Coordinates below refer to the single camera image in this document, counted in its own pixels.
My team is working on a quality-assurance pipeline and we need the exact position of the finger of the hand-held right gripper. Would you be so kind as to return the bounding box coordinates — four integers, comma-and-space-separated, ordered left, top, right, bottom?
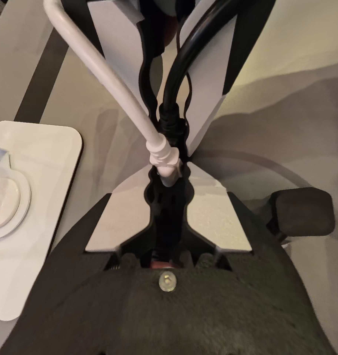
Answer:
87, 0, 153, 120
180, 5, 238, 156

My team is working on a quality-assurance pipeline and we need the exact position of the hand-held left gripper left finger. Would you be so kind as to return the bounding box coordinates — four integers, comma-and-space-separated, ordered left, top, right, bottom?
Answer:
84, 166, 156, 268

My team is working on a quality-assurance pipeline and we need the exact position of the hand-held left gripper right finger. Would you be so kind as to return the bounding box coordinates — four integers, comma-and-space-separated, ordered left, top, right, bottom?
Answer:
181, 163, 254, 268

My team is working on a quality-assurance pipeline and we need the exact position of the black power cord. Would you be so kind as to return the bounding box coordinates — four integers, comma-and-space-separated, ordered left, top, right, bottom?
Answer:
161, 0, 241, 117

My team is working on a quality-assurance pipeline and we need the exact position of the white power cord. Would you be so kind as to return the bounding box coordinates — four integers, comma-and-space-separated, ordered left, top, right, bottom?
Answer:
43, 0, 165, 145

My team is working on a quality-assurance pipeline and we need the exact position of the black power strip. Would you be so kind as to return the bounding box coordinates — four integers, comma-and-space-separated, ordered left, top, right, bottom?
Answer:
150, 139, 192, 252

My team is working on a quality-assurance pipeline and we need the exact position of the white power plug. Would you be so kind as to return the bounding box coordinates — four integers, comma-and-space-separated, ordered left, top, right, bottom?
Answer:
148, 137, 184, 188

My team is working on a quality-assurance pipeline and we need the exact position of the black flat strip plug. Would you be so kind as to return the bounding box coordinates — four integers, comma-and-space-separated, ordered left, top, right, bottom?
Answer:
266, 187, 336, 242

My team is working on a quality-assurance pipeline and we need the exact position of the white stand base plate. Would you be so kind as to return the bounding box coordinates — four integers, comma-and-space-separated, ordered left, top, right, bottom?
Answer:
0, 121, 84, 322

